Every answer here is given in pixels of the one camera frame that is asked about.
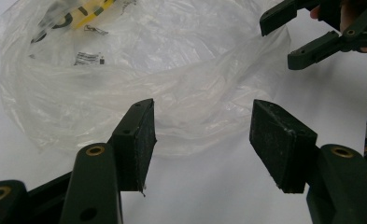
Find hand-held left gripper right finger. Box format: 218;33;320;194
248;99;319;194

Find clear printed plastic bag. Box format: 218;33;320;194
0;0;292;158

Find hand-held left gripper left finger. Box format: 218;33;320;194
110;98;158;198

